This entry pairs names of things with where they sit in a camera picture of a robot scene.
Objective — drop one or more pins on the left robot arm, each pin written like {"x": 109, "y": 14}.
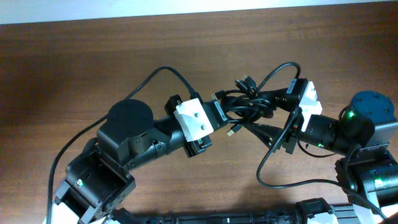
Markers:
{"x": 99, "y": 178}

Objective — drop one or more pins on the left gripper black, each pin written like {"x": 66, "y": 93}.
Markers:
{"x": 194, "y": 149}

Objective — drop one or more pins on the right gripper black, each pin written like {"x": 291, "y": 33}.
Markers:
{"x": 294, "y": 130}

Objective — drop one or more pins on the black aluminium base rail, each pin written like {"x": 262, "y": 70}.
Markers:
{"x": 303, "y": 212}

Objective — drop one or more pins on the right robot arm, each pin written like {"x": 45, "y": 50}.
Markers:
{"x": 367, "y": 172}

